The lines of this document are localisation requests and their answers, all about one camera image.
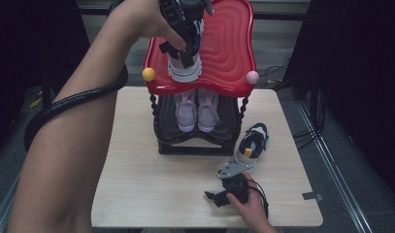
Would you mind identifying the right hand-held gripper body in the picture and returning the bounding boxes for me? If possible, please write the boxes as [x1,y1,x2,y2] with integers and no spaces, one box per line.
[216,160,256,206]

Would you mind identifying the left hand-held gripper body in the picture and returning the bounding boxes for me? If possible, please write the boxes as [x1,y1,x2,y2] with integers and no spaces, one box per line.
[158,0,215,54]

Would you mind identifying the blue and white sneaker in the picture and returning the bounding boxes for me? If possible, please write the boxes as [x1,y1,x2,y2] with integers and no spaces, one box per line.
[167,18,205,83]
[230,121,271,173]

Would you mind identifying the red and black shoe rack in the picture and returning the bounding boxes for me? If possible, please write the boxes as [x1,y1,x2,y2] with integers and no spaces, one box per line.
[142,0,261,156]

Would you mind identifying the pink sneaker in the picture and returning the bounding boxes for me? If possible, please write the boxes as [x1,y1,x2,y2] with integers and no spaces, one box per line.
[174,89,198,133]
[197,88,220,133]

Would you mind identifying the person's right hand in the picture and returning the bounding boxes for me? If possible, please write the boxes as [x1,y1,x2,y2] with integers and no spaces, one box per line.
[225,172,271,229]

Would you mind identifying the person's left hand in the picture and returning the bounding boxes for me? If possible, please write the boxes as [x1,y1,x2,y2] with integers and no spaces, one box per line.
[114,0,188,51]

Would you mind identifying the grey tape piece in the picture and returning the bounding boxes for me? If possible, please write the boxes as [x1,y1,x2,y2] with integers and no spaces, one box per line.
[301,191,325,202]

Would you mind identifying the black metal stand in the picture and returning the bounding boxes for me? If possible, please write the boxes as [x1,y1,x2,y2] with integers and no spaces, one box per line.
[41,73,54,110]

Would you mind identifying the yellow floor tape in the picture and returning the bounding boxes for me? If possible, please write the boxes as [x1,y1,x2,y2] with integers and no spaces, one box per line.
[28,91,43,109]

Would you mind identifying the dark curtain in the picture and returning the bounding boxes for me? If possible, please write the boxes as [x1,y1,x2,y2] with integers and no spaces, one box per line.
[281,0,395,202]
[0,0,102,156]

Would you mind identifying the black floor cables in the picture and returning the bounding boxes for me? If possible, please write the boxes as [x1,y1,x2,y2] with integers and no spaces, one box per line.
[259,62,319,150]

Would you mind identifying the left hand-held gripper black cable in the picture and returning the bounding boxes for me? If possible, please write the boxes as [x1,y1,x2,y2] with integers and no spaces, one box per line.
[23,64,130,151]

